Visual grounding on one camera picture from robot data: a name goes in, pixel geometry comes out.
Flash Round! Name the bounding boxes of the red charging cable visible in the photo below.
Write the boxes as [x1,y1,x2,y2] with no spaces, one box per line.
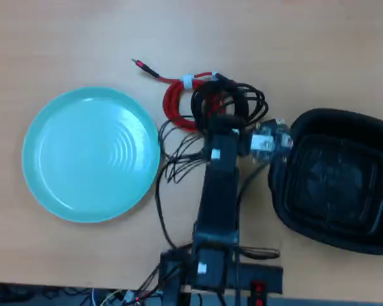
[130,58,234,133]

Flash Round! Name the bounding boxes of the dark thin strap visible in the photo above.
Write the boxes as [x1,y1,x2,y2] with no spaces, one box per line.
[239,247,281,259]

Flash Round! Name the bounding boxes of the black box red display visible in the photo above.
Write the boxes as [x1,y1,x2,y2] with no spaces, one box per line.
[248,280,266,306]

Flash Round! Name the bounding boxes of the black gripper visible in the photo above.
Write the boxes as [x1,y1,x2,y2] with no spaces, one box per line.
[207,115,250,157]

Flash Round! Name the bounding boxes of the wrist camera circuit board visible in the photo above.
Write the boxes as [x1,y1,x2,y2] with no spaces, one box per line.
[248,119,294,161]

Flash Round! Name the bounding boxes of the thin black servo wires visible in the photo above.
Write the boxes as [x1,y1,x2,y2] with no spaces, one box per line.
[158,119,211,186]

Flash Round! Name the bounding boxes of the thick black camera cable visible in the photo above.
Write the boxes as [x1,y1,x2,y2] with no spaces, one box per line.
[154,165,183,252]

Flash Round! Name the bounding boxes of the green round bowl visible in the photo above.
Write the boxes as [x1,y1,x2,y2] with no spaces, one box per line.
[21,86,162,224]

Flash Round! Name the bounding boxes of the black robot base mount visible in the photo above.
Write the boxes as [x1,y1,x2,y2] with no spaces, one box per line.
[159,250,283,306]

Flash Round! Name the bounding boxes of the coloured wires bundle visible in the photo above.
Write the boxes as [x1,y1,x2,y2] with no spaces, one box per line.
[92,285,162,306]

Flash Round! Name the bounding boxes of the black charging cable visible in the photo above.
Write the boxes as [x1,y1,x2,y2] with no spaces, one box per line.
[190,72,287,132]

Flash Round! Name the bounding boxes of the black square bowl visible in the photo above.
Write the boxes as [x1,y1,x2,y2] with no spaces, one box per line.
[267,108,383,256]

